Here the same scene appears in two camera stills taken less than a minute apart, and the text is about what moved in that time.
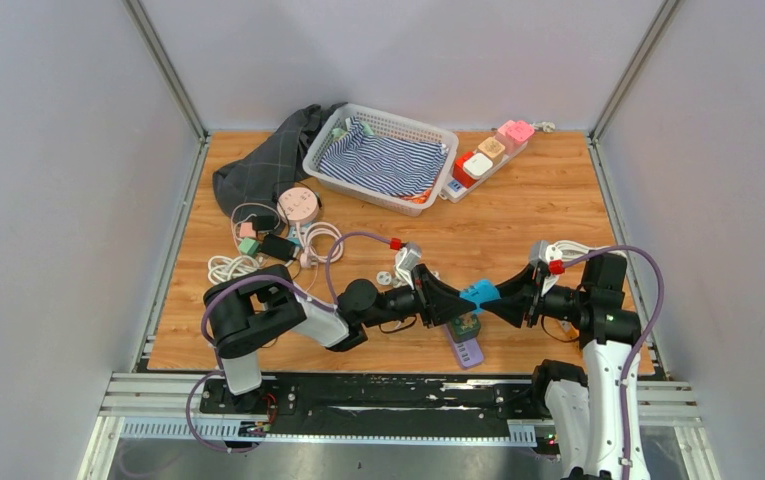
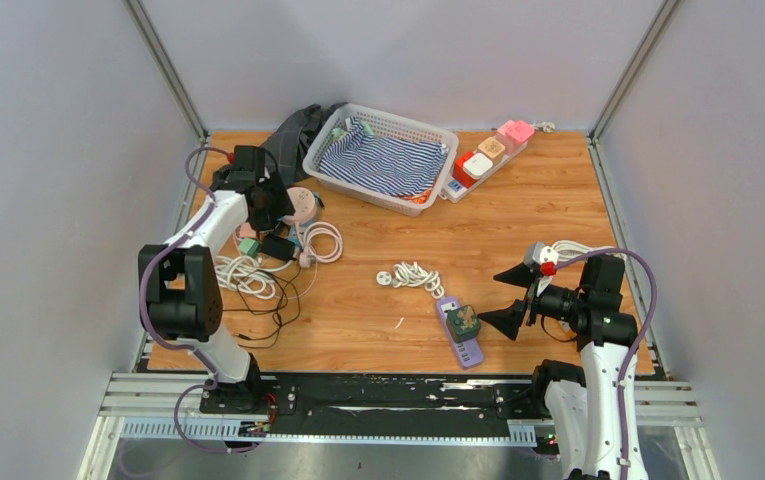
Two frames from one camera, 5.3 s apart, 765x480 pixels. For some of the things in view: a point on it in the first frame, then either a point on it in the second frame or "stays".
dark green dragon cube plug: x=464 y=327 stays
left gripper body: x=406 y=302 -> x=275 y=203
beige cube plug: x=494 y=147 stays
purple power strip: x=470 y=352 stays
